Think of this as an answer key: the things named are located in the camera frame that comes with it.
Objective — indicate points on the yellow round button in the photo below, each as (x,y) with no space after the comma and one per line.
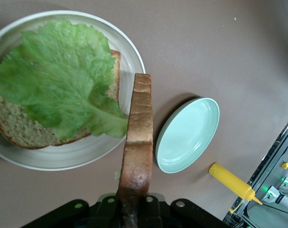
(284,165)

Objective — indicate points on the mint green plate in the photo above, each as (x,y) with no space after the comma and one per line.
(189,135)

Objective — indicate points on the grey equipment rack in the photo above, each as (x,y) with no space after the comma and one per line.
(260,175)

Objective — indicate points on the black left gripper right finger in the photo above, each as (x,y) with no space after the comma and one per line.
(172,213)

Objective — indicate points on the brown bread slice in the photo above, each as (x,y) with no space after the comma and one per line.
(15,128)
(139,118)

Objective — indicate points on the green lettuce leaf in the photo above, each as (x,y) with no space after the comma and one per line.
(56,83)

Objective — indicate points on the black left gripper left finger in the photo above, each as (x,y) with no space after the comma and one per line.
(87,213)

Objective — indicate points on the beige plate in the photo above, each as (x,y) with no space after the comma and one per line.
(75,154)

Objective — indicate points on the small lettuce crumb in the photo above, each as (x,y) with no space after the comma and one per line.
(117,175)

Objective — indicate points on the yellow squeeze bottle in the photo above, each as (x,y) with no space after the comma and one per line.
(229,178)

